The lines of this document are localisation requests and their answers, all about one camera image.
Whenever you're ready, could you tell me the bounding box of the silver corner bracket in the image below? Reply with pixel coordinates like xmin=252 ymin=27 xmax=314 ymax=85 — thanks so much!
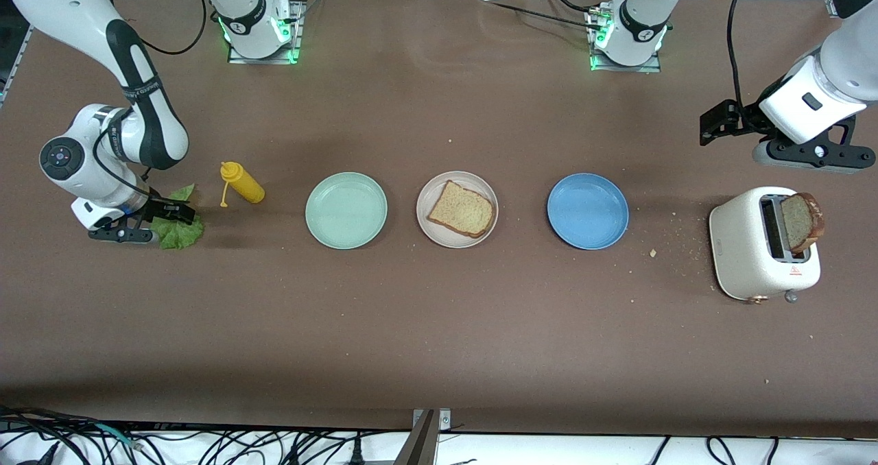
xmin=414 ymin=409 xmax=451 ymax=433

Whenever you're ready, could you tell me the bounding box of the toasted brown bread slice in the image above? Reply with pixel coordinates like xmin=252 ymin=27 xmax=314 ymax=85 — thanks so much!
xmin=781 ymin=192 xmax=827 ymax=254
xmin=427 ymin=180 xmax=496 ymax=239

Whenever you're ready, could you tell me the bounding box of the beige plate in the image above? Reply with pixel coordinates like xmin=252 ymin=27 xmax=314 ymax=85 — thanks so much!
xmin=416 ymin=171 xmax=499 ymax=249

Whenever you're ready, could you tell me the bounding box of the yellow mustard squeeze bottle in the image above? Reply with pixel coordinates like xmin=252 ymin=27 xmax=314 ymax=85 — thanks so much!
xmin=219 ymin=161 xmax=266 ymax=208

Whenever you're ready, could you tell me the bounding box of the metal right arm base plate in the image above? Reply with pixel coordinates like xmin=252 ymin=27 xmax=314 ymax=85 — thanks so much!
xmin=228 ymin=0 xmax=306 ymax=64

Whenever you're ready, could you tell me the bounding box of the grey metal bar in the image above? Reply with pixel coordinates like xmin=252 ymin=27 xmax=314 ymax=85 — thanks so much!
xmin=394 ymin=410 xmax=438 ymax=465

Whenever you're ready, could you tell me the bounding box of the mint green plate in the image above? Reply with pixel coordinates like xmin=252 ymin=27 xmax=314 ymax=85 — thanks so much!
xmin=305 ymin=171 xmax=389 ymax=250

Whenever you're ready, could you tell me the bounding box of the aluminium table edge rail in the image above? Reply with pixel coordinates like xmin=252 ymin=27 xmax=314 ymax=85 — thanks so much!
xmin=0 ymin=26 xmax=33 ymax=109

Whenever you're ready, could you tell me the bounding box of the white toaster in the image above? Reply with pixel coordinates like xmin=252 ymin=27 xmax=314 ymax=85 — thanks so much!
xmin=709 ymin=187 xmax=822 ymax=305

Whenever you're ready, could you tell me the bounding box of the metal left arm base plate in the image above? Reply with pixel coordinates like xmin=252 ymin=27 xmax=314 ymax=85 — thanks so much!
xmin=590 ymin=9 xmax=663 ymax=73

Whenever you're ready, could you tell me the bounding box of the green lettuce leaf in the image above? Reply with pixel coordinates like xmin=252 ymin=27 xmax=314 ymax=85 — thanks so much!
xmin=149 ymin=184 xmax=206 ymax=251

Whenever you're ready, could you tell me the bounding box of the teal tipped network cable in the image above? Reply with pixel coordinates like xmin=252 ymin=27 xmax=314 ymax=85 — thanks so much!
xmin=69 ymin=420 xmax=145 ymax=450

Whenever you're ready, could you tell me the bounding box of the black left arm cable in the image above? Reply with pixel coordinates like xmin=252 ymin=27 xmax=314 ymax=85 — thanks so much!
xmin=727 ymin=0 xmax=752 ymax=119

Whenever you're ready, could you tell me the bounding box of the blue plate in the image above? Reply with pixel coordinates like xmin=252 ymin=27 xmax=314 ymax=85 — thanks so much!
xmin=547 ymin=173 xmax=630 ymax=250

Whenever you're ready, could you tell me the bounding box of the black right arm loop cable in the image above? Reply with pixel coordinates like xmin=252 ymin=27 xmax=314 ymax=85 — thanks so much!
xmin=103 ymin=0 xmax=209 ymax=56

